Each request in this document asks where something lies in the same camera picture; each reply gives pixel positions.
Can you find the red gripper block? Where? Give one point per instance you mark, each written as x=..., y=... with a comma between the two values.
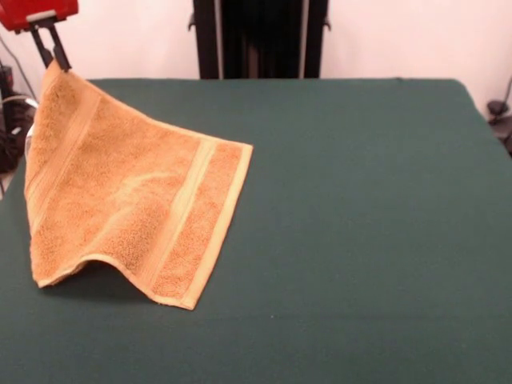
x=24, y=12

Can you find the dark green table cloth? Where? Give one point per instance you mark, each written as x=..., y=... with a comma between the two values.
x=340, y=200

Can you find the black red upright adapter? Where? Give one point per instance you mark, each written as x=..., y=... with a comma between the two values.
x=6, y=80

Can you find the tan terry towel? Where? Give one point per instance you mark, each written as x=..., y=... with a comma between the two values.
x=120, y=192

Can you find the black grey stand base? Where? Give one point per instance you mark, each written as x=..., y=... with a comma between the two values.
x=498, y=116
x=10, y=148

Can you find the black stand frame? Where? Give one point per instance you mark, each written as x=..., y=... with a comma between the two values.
x=208, y=40

